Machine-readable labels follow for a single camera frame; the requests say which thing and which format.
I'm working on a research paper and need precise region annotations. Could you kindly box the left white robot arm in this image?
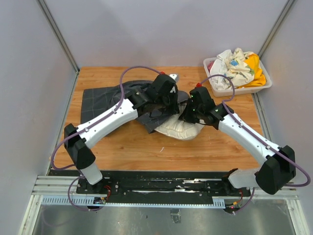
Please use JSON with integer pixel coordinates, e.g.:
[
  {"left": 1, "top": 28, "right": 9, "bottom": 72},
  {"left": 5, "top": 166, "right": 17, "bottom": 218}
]
[{"left": 64, "top": 73, "right": 179, "bottom": 194}]

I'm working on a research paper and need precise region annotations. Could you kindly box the dark grey checked pillowcase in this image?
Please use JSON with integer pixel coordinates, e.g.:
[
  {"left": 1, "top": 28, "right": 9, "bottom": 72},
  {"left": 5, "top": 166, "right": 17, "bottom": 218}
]
[{"left": 80, "top": 80, "right": 189, "bottom": 134}]

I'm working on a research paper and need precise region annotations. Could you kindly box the white slotted cable duct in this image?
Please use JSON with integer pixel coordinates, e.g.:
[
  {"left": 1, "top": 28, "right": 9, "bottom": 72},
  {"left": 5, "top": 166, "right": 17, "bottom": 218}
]
[{"left": 41, "top": 197, "right": 225, "bottom": 209}]

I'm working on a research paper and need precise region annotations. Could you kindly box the white plastic basket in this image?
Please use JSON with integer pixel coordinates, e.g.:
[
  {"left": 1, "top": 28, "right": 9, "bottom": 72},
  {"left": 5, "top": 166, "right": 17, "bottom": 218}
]
[{"left": 203, "top": 56, "right": 273, "bottom": 97}]

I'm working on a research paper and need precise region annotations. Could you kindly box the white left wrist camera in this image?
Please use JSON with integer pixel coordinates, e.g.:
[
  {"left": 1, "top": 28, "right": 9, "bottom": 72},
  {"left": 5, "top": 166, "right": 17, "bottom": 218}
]
[{"left": 169, "top": 73, "right": 179, "bottom": 83}]

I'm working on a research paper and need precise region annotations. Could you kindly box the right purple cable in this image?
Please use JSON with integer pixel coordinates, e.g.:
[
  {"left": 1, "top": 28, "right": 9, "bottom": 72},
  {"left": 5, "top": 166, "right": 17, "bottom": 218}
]
[{"left": 199, "top": 74, "right": 311, "bottom": 188}]

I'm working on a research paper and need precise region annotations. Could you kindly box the crumpled patterned white cloth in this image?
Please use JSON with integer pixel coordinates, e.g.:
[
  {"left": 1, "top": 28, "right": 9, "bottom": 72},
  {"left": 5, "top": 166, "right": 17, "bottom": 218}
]
[{"left": 210, "top": 48, "right": 255, "bottom": 90}]

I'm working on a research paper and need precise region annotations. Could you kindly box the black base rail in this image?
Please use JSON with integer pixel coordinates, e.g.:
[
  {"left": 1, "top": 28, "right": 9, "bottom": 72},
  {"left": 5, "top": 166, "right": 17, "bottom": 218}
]
[{"left": 76, "top": 171, "right": 250, "bottom": 205}]

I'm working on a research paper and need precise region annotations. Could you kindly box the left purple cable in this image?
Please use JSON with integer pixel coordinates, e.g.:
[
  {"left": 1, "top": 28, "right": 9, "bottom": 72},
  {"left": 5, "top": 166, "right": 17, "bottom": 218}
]
[{"left": 50, "top": 65, "right": 164, "bottom": 212}]

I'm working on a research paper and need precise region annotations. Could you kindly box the purple cable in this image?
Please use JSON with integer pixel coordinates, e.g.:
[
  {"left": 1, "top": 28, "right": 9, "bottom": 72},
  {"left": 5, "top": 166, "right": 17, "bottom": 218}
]
[
  {"left": 50, "top": 65, "right": 164, "bottom": 212},
  {"left": 199, "top": 74, "right": 311, "bottom": 188}
]

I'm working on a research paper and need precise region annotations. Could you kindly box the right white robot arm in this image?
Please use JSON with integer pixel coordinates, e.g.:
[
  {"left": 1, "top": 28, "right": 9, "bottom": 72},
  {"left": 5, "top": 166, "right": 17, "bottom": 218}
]
[{"left": 179, "top": 87, "right": 296, "bottom": 196}]

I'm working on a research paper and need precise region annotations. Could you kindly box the cream pillow with bear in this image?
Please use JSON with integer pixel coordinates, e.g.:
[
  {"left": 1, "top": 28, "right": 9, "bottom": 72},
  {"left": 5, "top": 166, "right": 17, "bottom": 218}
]
[{"left": 155, "top": 102, "right": 204, "bottom": 141}]

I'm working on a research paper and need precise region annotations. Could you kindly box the yellow cloth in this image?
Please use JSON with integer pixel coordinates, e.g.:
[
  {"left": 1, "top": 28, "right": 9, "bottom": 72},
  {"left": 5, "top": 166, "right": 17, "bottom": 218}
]
[{"left": 240, "top": 53, "right": 266, "bottom": 88}]

